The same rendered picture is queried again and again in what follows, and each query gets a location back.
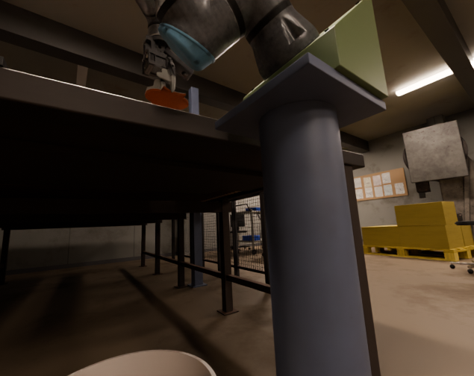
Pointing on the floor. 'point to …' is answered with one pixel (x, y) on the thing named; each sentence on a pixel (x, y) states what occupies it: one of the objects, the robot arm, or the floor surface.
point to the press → (445, 169)
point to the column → (309, 215)
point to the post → (195, 213)
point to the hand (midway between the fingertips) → (167, 98)
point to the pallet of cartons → (422, 233)
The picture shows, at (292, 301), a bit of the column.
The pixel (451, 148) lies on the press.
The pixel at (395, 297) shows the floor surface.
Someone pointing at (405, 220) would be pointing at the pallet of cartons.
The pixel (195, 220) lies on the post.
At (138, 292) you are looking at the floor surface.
